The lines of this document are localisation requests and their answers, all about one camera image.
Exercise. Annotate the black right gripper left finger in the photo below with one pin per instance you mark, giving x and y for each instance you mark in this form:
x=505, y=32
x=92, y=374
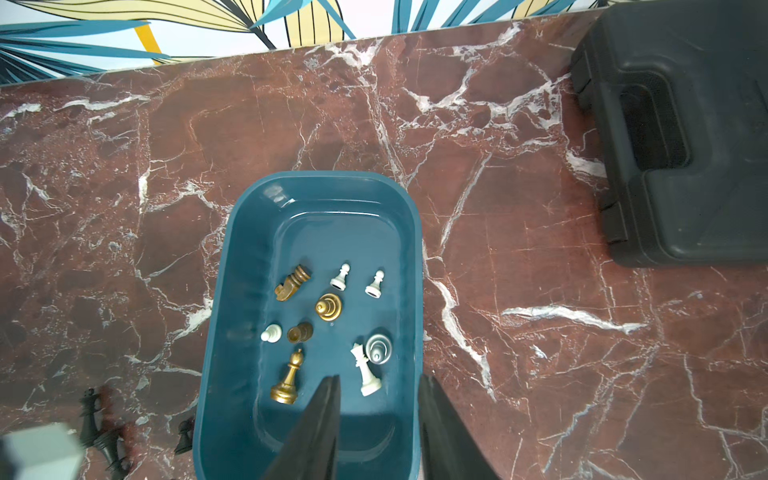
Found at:
x=312, y=447

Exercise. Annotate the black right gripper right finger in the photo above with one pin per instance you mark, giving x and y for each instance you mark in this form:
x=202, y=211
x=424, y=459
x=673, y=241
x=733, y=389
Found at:
x=448, y=449

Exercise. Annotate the gold bishop chess piece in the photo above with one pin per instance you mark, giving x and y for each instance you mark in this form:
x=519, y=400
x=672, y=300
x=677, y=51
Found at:
x=285, y=392

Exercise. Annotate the white queen chess piece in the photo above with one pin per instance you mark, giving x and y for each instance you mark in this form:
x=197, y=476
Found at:
x=370, y=383

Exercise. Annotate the gold rook chess piece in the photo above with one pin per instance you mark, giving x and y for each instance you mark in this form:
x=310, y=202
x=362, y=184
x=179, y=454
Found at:
x=300, y=333

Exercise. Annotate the silver pawn chess piece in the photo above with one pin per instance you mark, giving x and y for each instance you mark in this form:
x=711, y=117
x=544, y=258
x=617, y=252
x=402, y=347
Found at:
x=378, y=349

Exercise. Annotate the white pawn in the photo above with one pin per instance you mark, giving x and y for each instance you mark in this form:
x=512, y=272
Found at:
x=271, y=334
x=374, y=288

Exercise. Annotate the gold pawn chess piece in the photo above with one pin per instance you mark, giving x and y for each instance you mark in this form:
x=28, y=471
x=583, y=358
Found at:
x=329, y=307

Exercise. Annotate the white pawn chess piece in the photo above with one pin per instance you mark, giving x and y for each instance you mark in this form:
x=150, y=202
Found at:
x=339, y=281

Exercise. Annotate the teal plastic storage box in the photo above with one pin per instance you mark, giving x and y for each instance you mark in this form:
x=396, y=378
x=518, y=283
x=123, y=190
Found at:
x=320, y=220

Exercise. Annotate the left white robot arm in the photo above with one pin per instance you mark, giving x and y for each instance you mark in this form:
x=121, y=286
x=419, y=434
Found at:
x=43, y=452

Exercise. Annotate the black pawn chess piece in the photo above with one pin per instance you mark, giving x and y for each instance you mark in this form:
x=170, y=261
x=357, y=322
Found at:
x=186, y=433

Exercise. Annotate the black plastic tool case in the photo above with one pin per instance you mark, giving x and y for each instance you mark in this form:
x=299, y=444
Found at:
x=678, y=91

